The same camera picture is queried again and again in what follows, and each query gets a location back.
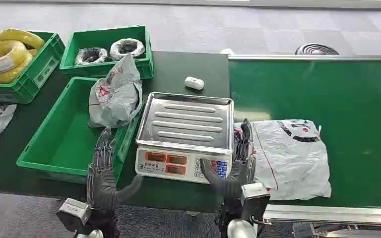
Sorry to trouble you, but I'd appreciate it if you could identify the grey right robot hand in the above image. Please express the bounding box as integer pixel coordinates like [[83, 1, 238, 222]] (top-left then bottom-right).
[[199, 119, 257, 202]]

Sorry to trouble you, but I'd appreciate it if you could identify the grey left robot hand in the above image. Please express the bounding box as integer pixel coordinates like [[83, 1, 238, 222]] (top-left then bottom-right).
[[86, 127, 144, 212]]

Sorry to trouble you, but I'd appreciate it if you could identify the green crate with parcel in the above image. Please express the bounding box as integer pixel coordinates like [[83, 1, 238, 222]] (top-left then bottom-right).
[[16, 76, 144, 185]]

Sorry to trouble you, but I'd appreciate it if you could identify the white plastic parcel bag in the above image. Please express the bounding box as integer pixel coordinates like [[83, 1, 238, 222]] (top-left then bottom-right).
[[233, 119, 332, 201]]

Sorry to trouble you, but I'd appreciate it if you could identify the white electronic weighing scale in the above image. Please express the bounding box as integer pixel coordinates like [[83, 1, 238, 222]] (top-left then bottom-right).
[[134, 91, 235, 185]]

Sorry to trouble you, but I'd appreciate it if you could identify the grey plastic parcel bag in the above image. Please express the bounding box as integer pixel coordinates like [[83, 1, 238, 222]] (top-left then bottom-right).
[[87, 53, 144, 129]]

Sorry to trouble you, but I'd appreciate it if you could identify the small white oval device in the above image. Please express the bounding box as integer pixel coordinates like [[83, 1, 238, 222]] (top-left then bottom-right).
[[184, 75, 206, 91]]

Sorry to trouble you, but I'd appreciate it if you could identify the green crate with black coils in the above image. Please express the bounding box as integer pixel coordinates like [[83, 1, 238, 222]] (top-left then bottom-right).
[[60, 25, 154, 80]]

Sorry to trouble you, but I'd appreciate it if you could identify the green crate with yellow coils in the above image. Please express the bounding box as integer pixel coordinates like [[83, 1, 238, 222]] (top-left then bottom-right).
[[0, 30, 66, 105]]

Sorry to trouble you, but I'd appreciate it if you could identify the black coil in plastic wrap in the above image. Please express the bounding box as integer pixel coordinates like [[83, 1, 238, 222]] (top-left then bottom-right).
[[109, 38, 146, 61], [74, 47, 109, 66]]

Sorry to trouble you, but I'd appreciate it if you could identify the green conveyor belt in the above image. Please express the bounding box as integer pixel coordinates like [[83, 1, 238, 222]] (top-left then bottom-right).
[[228, 54, 381, 227]]

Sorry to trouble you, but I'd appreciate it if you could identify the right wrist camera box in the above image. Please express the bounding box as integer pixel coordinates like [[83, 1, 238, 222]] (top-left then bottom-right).
[[240, 182, 271, 222]]

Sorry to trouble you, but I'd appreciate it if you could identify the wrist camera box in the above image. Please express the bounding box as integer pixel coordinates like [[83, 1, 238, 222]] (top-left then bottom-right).
[[56, 197, 92, 234], [240, 182, 271, 222]]

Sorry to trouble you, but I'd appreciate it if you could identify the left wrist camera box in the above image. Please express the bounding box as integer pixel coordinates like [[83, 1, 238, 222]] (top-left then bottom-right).
[[56, 197, 92, 234]]

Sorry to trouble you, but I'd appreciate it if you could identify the yellow cable coil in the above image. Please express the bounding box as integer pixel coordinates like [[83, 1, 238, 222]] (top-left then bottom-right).
[[0, 28, 46, 51], [0, 40, 29, 76], [0, 52, 34, 85]]

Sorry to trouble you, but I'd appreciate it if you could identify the black coiled hose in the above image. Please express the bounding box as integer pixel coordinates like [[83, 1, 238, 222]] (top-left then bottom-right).
[[294, 43, 340, 56]]

